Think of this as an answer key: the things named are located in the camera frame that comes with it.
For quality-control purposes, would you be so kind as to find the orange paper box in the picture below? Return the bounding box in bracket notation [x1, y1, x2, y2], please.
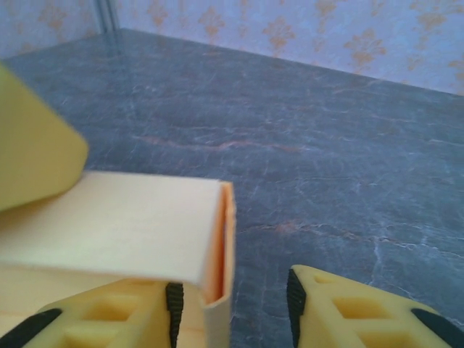
[0, 170, 237, 348]

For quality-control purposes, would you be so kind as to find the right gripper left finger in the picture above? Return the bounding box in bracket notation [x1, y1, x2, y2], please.
[7, 281, 186, 348]

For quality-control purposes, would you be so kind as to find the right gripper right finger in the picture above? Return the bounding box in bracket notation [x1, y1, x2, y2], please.
[287, 264, 456, 348]

